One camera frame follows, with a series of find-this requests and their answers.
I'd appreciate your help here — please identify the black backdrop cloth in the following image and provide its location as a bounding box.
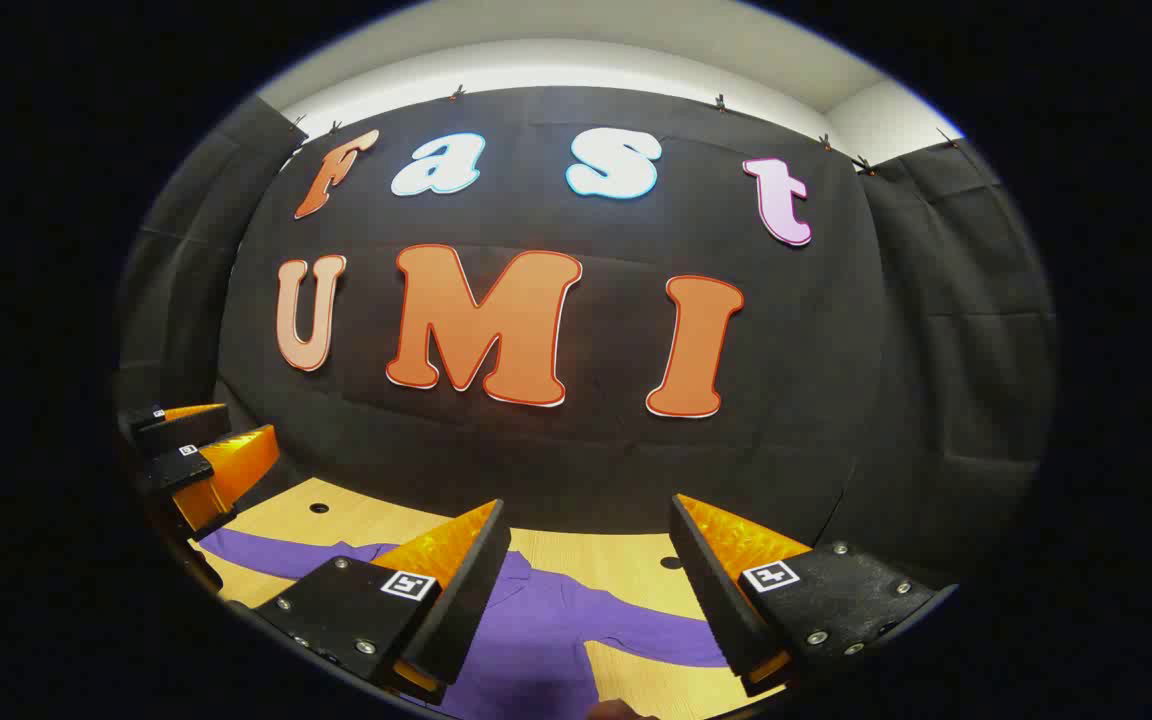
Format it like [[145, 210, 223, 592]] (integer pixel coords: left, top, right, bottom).
[[114, 85, 1059, 591]]

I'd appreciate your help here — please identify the purple knit cardigan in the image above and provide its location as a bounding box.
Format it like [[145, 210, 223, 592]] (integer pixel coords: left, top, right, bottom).
[[198, 527, 732, 720]]

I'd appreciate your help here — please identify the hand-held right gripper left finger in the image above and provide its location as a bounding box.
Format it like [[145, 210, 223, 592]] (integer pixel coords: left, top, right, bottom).
[[254, 498, 514, 706]]

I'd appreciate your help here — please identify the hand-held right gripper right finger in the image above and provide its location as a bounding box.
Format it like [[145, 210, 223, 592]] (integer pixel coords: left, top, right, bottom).
[[668, 492, 959, 699]]

